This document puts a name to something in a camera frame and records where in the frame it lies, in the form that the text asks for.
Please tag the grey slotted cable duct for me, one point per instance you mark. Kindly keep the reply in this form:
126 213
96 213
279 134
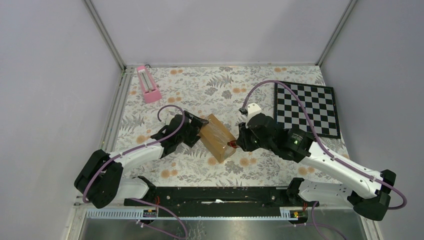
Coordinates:
151 214

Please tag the red black utility knife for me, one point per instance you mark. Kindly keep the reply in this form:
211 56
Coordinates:
233 144

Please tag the black white checkerboard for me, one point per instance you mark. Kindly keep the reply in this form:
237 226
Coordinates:
318 101

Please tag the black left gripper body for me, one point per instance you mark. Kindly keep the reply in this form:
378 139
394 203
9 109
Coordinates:
191 131

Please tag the floral table mat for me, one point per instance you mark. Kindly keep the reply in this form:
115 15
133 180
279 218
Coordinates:
219 91

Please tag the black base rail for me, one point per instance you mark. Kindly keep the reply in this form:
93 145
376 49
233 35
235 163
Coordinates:
234 199

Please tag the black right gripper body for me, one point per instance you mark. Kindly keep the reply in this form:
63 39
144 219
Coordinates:
251 143

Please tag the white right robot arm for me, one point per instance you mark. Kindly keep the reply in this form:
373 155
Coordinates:
366 191

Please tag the pink metronome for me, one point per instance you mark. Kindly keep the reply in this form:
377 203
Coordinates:
149 88

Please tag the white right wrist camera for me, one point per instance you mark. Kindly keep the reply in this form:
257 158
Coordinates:
251 110

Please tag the brown cardboard express box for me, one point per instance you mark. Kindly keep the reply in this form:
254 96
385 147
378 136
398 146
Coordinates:
215 137

